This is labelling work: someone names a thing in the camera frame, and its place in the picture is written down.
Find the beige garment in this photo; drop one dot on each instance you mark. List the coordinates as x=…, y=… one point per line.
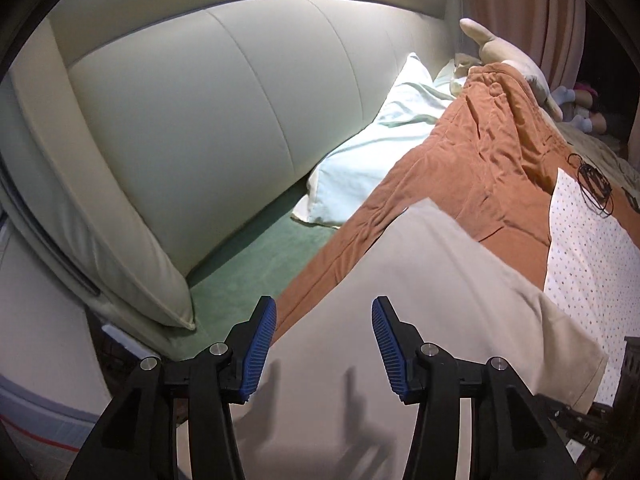
x=427, y=361

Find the green bed sheet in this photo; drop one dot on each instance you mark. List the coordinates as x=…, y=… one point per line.
x=260, y=259

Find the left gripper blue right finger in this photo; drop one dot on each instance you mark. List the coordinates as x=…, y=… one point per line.
x=399, y=344

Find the beige plush toy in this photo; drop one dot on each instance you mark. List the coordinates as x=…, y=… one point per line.
x=494, y=49

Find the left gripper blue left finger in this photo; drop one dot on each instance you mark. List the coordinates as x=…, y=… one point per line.
x=249, y=343

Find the doll with white socks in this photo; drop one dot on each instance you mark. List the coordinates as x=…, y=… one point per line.
x=579, y=109

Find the white small-dot quilt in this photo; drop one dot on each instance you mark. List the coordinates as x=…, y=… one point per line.
x=593, y=274

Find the pink curtain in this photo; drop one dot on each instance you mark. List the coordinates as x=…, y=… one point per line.
x=551, y=32

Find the olive beige bedspread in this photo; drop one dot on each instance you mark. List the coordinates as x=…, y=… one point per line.
x=598, y=154

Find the rust orange blanket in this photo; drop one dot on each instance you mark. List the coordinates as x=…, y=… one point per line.
x=490, y=163

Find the light green pillow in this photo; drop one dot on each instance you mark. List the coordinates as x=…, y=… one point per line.
x=346, y=177

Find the cream padded headboard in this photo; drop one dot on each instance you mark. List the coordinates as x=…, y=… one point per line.
x=138, y=135

